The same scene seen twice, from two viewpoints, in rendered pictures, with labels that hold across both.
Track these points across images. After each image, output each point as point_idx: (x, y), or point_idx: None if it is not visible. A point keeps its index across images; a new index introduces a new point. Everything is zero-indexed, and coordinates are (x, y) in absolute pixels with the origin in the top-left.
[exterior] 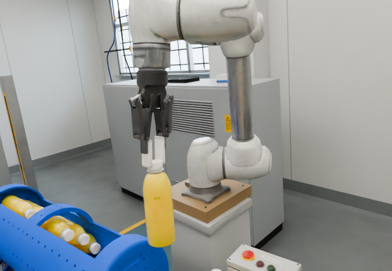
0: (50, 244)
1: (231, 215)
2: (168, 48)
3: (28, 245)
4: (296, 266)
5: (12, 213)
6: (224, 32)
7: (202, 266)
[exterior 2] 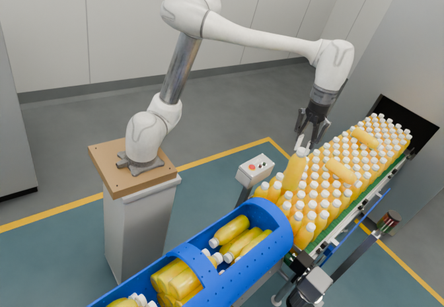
0: (249, 261)
1: None
2: None
3: (232, 286)
4: (263, 155)
5: None
6: None
7: (162, 209)
